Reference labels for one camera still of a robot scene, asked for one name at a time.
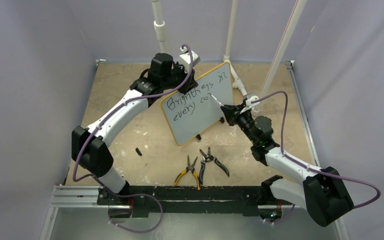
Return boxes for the aluminium table edge rail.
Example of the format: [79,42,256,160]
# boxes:
[284,60,350,240]

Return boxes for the black whiteboard stand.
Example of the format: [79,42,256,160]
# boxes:
[194,117,225,142]

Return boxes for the yellow handled needle-nose pliers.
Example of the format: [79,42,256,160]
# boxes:
[174,154,202,192]

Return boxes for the white whiteboard marker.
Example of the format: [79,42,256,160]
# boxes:
[210,94,224,106]

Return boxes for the black base bar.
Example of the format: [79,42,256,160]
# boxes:
[97,185,279,218]

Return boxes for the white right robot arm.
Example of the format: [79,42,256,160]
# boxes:
[220,104,355,227]

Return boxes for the yellow framed whiteboard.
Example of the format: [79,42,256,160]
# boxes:
[160,62,234,146]

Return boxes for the white PVC pipe frame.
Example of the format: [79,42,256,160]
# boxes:
[150,0,309,115]

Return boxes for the black marker cap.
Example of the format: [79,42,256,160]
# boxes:
[135,148,143,156]

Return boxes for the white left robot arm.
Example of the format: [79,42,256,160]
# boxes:
[71,49,200,205]

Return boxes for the black grey wire stripper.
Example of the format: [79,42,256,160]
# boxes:
[198,147,230,185]

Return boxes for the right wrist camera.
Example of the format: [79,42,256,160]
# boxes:
[240,92,259,114]

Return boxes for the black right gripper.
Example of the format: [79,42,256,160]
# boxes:
[221,102,259,145]

